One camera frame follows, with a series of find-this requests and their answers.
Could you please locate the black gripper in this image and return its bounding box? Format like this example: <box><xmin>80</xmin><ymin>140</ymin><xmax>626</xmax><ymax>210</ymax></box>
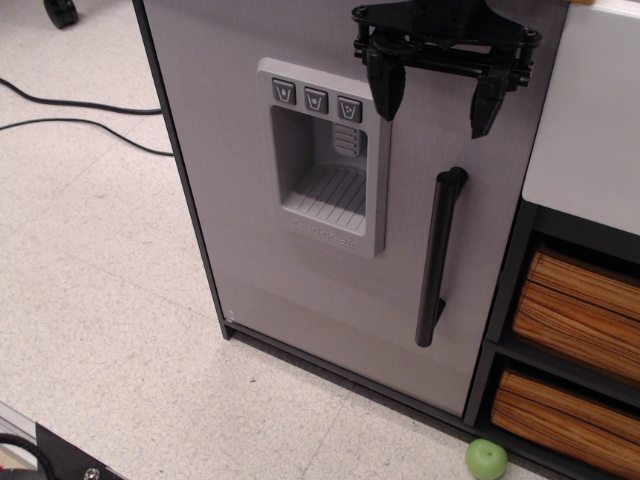
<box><xmin>352</xmin><ymin>1</ymin><xmax>541</xmax><ymax>139</ymax></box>

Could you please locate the grey toy fridge door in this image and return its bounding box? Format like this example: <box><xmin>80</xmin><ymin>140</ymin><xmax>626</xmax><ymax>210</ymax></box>
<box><xmin>134</xmin><ymin>1</ymin><xmax>567</xmax><ymax>419</ymax></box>

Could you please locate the dark grey fridge cabinet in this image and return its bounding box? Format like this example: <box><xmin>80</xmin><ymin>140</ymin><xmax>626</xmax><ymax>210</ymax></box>
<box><xmin>130</xmin><ymin>0</ymin><xmax>640</xmax><ymax>480</ymax></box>

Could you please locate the grey ice dispenser panel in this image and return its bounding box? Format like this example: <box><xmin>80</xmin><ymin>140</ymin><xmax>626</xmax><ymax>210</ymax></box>
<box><xmin>256</xmin><ymin>57</ymin><xmax>391</xmax><ymax>258</ymax></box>

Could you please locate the white cabinet door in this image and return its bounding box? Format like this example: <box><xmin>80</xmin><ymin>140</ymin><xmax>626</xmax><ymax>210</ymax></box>
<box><xmin>523</xmin><ymin>1</ymin><xmax>639</xmax><ymax>234</ymax></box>

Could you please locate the black caster wheel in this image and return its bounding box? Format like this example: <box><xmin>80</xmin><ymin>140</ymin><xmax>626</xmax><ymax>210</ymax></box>
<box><xmin>43</xmin><ymin>0</ymin><xmax>78</xmax><ymax>30</ymax></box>

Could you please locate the green toy apple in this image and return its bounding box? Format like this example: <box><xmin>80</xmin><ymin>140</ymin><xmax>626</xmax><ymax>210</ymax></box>
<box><xmin>465</xmin><ymin>438</ymin><xmax>508</xmax><ymax>480</ymax></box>

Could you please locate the black fridge door handle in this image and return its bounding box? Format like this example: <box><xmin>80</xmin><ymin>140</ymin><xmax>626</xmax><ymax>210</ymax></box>
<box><xmin>415</xmin><ymin>167</ymin><xmax>468</xmax><ymax>348</ymax></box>

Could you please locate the lower black floor cable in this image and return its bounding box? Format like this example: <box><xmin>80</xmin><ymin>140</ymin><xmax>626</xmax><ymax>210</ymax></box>
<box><xmin>0</xmin><ymin>117</ymin><xmax>174</xmax><ymax>157</ymax></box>

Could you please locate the black floor cable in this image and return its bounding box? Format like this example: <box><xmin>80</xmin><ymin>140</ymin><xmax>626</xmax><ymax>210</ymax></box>
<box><xmin>0</xmin><ymin>77</ymin><xmax>163</xmax><ymax>116</ymax></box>
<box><xmin>0</xmin><ymin>117</ymin><xmax>174</xmax><ymax>157</ymax></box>

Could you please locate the upper black floor cable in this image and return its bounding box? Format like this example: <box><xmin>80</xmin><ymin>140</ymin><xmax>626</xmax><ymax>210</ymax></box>
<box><xmin>0</xmin><ymin>77</ymin><xmax>163</xmax><ymax>116</ymax></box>

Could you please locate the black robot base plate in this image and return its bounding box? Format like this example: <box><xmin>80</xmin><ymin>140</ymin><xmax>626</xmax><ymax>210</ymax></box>
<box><xmin>0</xmin><ymin>422</ymin><xmax>126</xmax><ymax>480</ymax></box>

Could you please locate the braided black cable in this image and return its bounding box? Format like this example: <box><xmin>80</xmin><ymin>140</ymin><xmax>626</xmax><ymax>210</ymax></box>
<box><xmin>0</xmin><ymin>432</ymin><xmax>60</xmax><ymax>480</ymax></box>

